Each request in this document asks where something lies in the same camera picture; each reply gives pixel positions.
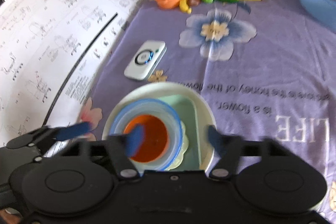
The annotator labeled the white pocket router device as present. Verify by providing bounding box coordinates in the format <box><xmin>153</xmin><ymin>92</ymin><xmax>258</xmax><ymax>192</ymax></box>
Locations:
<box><xmin>124</xmin><ymin>40</ymin><xmax>167</xmax><ymax>82</ymax></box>

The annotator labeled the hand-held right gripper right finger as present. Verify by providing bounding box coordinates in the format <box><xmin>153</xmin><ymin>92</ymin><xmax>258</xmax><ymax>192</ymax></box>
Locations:
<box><xmin>207</xmin><ymin>125</ymin><xmax>289</xmax><ymax>180</ymax></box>

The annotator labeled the yellow flower-shaped plate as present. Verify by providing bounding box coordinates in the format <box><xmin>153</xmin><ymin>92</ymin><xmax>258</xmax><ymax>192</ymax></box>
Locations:
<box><xmin>165</xmin><ymin>120</ymin><xmax>190</xmax><ymax>171</ymax></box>

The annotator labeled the blue plastic bowl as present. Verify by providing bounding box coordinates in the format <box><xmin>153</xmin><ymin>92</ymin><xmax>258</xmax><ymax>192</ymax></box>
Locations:
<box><xmin>110</xmin><ymin>98</ymin><xmax>183</xmax><ymax>171</ymax></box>

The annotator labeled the purple floral bedsheet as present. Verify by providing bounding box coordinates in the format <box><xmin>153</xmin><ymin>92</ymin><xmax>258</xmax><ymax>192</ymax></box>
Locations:
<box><xmin>79</xmin><ymin>0</ymin><xmax>336</xmax><ymax>214</ymax></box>

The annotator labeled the small orange bowl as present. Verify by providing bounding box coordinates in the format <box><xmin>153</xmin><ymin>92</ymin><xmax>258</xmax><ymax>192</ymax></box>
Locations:
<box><xmin>123</xmin><ymin>114</ymin><xmax>169</xmax><ymax>163</ymax></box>

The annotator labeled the green square plate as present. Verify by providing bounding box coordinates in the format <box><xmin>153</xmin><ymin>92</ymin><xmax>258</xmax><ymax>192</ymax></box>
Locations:
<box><xmin>157</xmin><ymin>95</ymin><xmax>203</xmax><ymax>171</ymax></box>

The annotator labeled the yellow toy banana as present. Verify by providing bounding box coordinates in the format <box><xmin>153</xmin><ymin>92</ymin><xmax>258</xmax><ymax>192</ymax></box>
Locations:
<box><xmin>179</xmin><ymin>0</ymin><xmax>192</xmax><ymax>14</ymax></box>

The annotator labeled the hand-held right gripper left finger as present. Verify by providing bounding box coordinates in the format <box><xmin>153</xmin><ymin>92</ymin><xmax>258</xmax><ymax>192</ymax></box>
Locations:
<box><xmin>76</xmin><ymin>125</ymin><xmax>140</xmax><ymax>180</ymax></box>

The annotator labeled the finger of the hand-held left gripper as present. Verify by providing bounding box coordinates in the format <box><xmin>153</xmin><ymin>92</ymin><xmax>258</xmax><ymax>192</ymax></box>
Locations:
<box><xmin>6</xmin><ymin>122</ymin><xmax>93</xmax><ymax>150</ymax></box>

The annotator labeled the white printed instruction sheet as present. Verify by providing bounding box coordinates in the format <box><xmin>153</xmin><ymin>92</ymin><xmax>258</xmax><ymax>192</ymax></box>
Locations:
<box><xmin>0</xmin><ymin>0</ymin><xmax>148</xmax><ymax>149</ymax></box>

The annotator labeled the white oval plate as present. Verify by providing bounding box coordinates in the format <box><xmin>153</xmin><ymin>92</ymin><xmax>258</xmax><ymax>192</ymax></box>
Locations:
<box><xmin>102</xmin><ymin>82</ymin><xmax>217</xmax><ymax>178</ymax></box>

